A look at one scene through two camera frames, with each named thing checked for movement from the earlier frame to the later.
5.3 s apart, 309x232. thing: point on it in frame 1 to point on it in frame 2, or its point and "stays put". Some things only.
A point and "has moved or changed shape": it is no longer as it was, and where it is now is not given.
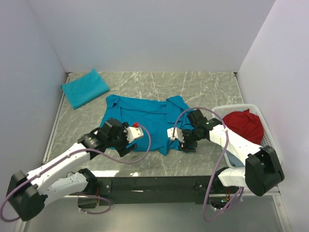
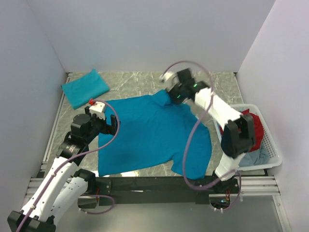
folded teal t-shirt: [84, 90] stays put
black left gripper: [122, 150] to [109, 129]
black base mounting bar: [184, 189] stays put
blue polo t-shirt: [155, 118] has moved or changed shape
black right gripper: [186, 144] to [170, 94]
